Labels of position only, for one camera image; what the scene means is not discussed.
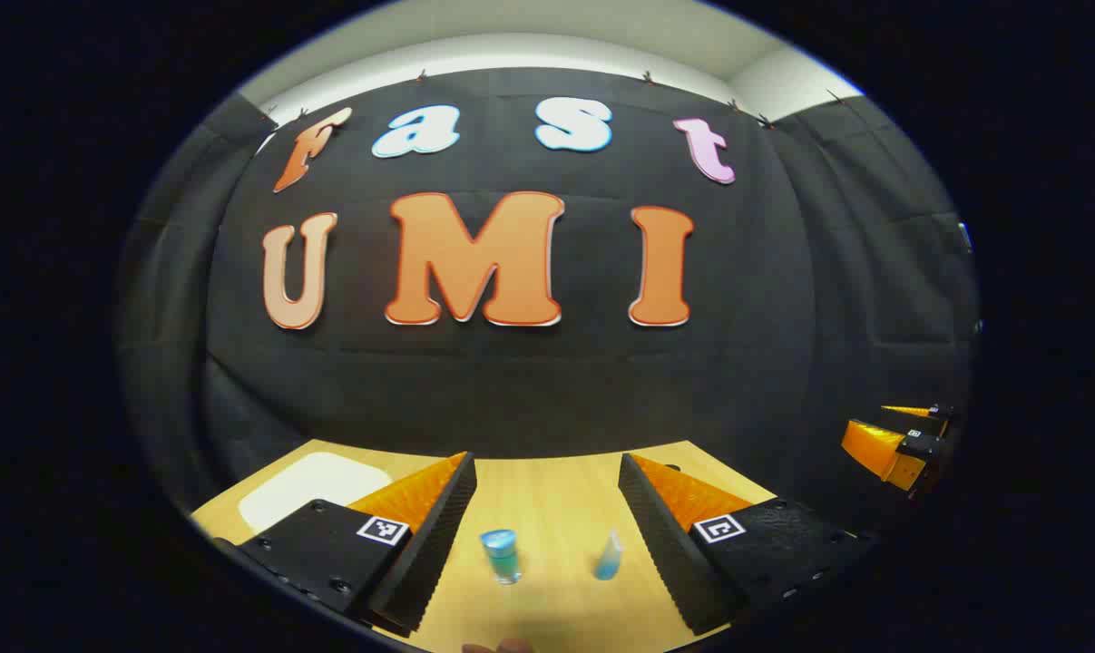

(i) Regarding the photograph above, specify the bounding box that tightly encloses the translucent blue skin care tube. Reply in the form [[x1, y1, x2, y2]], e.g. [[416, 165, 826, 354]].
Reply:
[[594, 529, 623, 581]]

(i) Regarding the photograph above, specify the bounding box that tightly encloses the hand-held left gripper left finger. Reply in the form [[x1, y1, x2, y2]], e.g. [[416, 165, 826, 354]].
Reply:
[[213, 451, 478, 636]]

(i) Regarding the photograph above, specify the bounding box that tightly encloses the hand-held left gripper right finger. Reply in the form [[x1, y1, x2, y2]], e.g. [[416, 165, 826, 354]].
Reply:
[[618, 453, 882, 637]]

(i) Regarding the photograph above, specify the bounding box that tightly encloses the blue cap skin care bottle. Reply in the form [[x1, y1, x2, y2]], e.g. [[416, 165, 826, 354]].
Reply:
[[480, 529, 522, 585]]

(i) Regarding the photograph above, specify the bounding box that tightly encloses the black backdrop cloth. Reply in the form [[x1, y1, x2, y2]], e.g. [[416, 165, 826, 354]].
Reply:
[[116, 68, 982, 536]]

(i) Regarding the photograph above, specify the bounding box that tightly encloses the pale yellow suitcase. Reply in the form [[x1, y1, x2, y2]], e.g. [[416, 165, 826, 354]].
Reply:
[[238, 452, 394, 534]]

